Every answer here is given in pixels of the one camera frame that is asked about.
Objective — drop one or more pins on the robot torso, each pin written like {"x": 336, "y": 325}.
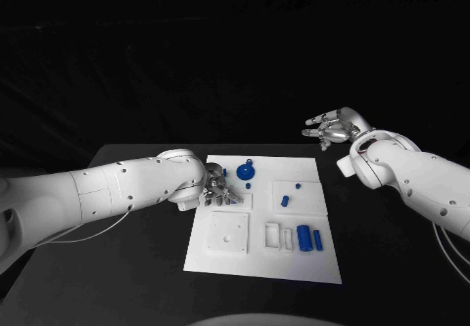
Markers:
{"x": 268, "y": 320}

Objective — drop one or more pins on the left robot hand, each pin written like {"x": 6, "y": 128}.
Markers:
{"x": 216, "y": 188}

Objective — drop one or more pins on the large blue cylinder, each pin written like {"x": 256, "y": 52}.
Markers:
{"x": 304, "y": 238}

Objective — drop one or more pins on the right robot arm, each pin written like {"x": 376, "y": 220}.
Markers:
{"x": 404, "y": 175}

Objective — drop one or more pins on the white task board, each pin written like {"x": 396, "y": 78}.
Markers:
{"x": 264, "y": 224}

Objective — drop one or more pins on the thin long blue cylinder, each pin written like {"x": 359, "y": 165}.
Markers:
{"x": 317, "y": 240}

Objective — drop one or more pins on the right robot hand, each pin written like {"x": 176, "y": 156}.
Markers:
{"x": 339, "y": 127}

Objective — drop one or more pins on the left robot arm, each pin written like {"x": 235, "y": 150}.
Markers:
{"x": 109, "y": 186}

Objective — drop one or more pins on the blue gear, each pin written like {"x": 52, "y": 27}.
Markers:
{"x": 245, "y": 171}

